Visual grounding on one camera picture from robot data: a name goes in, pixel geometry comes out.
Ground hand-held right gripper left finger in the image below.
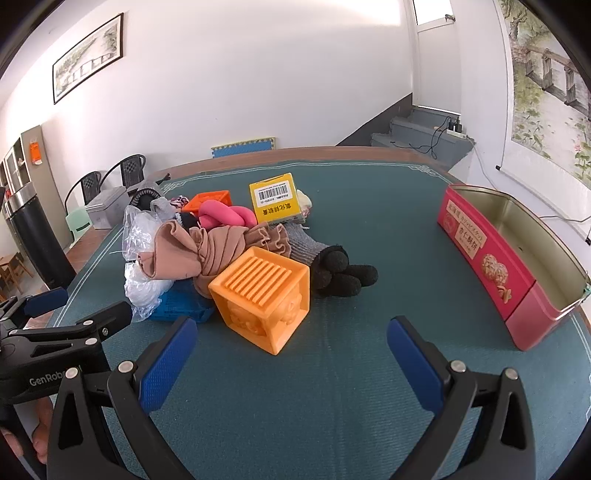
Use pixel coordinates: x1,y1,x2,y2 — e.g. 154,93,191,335
46,316,199,480

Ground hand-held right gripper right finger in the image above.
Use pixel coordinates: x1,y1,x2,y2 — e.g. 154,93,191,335
387,316,539,480

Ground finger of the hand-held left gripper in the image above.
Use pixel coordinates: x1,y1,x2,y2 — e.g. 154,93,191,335
28,301,132,352
0,287,69,329

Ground blue snack packet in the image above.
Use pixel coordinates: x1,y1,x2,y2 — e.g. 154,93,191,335
148,279,217,324

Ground large orange toy cube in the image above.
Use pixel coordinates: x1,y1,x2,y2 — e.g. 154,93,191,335
208,246,311,356

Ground grey and black knitted sock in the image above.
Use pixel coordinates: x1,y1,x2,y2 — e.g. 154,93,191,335
277,222,379,298

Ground beige cloth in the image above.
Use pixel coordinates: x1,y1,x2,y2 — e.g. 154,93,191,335
136,219,291,298

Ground red biscuit tin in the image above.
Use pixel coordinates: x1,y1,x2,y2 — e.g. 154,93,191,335
437,184,591,352

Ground pink plush toy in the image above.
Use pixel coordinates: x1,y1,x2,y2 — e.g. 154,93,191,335
198,200,256,230

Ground yellow cardboard box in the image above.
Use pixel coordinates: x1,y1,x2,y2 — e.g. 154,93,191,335
248,172,309,227

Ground cream plush doll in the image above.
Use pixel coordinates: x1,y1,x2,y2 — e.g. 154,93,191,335
295,189,314,220

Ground person's left hand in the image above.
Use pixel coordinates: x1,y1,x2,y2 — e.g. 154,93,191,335
0,398,58,462

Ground wooden chair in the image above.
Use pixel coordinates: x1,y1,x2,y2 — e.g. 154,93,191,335
0,254,33,296

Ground black tall bin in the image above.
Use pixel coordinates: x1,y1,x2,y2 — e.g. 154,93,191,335
4,182,77,291

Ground pale green stool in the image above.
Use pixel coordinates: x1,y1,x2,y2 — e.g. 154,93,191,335
65,208,95,243

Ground clear plastic bag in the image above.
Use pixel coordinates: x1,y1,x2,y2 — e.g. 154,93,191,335
121,205,185,324

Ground grey plastic box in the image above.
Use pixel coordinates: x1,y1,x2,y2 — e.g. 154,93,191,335
85,187,132,230

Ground small black fan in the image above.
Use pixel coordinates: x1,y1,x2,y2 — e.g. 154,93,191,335
129,187,160,210

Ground white shelf cabinet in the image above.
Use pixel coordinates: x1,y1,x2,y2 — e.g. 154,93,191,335
0,136,26,195

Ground small orange toy cube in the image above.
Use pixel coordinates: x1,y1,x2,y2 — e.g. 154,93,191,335
187,189,233,217

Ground blue foam floor mats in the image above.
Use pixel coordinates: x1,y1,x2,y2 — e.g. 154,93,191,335
211,137,278,160

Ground grey staircase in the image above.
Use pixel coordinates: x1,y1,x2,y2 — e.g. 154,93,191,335
369,105,476,169

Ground wooden table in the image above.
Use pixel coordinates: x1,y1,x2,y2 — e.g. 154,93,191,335
28,146,467,324

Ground framed landscape painting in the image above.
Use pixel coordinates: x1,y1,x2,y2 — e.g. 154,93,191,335
52,13,124,105

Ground hanging scroll painting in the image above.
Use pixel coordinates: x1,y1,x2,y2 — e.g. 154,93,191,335
494,0,591,192

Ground window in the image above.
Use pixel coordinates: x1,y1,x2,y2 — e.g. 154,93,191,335
412,0,462,26

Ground black cable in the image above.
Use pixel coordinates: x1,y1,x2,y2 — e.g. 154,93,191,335
406,115,455,155

